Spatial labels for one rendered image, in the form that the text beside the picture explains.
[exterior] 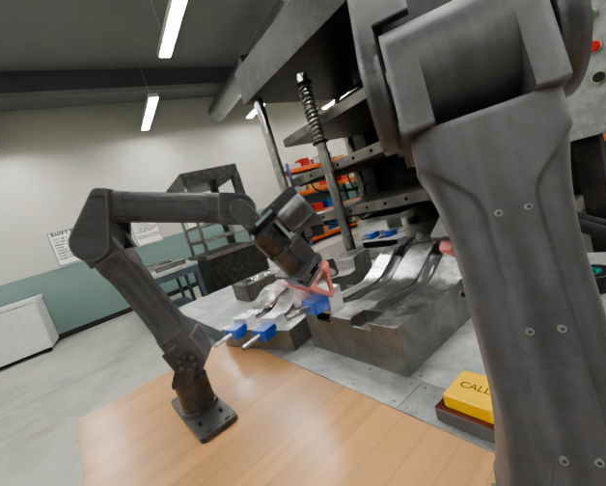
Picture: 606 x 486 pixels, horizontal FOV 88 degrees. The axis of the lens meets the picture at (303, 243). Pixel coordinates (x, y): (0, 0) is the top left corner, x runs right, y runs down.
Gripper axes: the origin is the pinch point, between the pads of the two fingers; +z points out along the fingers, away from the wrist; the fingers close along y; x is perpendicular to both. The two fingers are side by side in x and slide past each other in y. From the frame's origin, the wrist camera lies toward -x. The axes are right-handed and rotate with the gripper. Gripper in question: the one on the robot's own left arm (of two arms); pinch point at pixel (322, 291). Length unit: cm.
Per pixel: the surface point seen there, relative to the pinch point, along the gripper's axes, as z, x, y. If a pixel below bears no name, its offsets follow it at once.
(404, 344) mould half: 6.2, 4.4, -19.2
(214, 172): 3, -187, 416
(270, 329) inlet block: 2.6, 10.7, 14.0
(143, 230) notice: 7, -94, 698
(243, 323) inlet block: 1.4, 12.1, 25.3
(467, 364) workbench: 13.7, 2.0, -25.8
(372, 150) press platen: 13, -84, 42
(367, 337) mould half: 5.3, 5.3, -12.0
